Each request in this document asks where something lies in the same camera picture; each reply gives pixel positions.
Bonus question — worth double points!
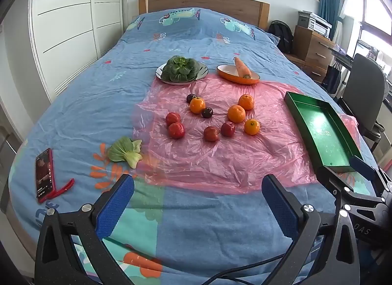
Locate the wooden drawer cabinet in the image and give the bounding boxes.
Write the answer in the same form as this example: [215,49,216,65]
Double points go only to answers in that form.
[293,25,336,83]

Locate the green metal tray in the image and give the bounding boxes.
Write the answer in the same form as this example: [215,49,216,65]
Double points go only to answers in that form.
[283,90,365,174]

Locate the white wardrobe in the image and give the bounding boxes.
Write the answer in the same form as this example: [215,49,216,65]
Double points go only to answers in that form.
[29,0,123,103]

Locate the pink plastic sheet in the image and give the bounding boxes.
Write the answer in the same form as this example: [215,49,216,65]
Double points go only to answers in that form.
[132,75,359,195]

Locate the wooden bed headboard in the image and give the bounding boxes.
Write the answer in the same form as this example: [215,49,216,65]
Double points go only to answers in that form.
[138,0,270,29]

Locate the red smartphone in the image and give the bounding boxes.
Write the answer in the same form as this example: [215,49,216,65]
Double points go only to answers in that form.
[35,148,57,203]

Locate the red apple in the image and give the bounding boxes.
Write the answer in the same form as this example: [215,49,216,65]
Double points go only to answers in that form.
[221,121,236,137]
[204,126,220,142]
[168,122,185,139]

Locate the dark bag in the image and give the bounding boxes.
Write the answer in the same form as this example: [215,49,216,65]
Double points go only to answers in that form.
[321,61,342,95]

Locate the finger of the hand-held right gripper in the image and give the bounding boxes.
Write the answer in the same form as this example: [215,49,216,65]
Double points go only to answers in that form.
[317,165,386,212]
[350,155,392,195]

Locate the carrot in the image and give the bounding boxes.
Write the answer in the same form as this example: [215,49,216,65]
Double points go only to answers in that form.
[234,57,252,79]

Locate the red strap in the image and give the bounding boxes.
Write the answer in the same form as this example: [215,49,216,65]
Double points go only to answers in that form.
[46,178,75,201]

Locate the window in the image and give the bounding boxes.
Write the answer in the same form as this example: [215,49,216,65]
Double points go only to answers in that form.
[352,0,392,68]

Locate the red tomato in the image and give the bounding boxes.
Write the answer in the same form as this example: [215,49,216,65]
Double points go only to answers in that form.
[166,112,182,126]

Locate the white patterned plate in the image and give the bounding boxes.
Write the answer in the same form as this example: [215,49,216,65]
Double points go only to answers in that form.
[156,62,209,86]

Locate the grey office chair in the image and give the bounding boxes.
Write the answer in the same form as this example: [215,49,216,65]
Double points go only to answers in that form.
[338,53,389,151]

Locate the orange oval dish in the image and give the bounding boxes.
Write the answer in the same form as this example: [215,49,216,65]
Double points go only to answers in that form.
[217,64,261,85]

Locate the grey printer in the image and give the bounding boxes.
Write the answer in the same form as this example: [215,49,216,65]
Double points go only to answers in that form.
[298,11,333,39]

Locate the large green bok choy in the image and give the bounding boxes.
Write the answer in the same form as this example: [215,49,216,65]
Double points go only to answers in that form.
[161,56,199,82]

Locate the black cable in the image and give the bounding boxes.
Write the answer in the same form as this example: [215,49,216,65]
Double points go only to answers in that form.
[207,253,287,285]

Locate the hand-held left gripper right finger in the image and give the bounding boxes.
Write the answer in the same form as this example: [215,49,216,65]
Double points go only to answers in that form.
[261,175,360,285]

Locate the small bok choy piece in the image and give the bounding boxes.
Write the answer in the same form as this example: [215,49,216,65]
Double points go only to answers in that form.
[107,137,143,169]

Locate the orange mandarin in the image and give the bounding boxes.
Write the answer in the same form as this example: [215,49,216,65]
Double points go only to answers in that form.
[227,104,246,123]
[189,97,206,114]
[238,94,255,111]
[244,118,260,136]

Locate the black backpack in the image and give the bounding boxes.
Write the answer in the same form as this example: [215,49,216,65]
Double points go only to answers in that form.
[268,20,294,54]

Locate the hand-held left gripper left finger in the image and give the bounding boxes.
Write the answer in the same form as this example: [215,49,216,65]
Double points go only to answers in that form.
[35,174,135,285]

